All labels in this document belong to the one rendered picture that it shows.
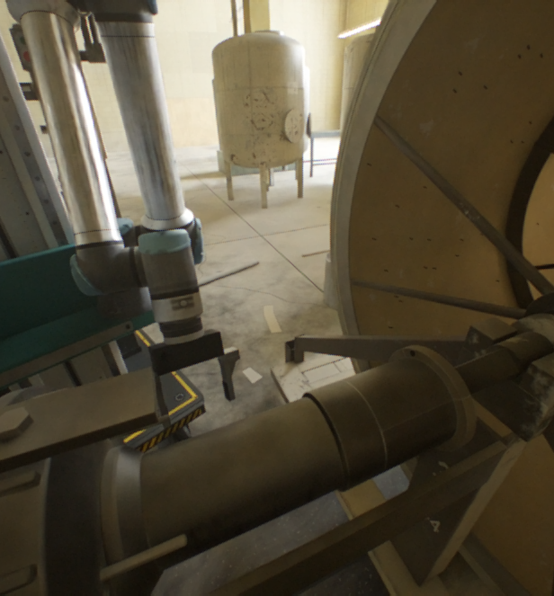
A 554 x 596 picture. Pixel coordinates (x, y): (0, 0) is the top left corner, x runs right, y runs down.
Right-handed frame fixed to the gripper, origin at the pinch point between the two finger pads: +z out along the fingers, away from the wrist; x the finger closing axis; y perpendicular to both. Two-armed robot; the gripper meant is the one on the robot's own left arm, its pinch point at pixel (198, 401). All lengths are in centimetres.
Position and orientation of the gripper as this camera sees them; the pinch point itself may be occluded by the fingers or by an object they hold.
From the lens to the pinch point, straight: 66.8
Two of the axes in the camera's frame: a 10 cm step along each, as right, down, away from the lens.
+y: 5.3, 0.2, -8.5
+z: 1.6, 9.8, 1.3
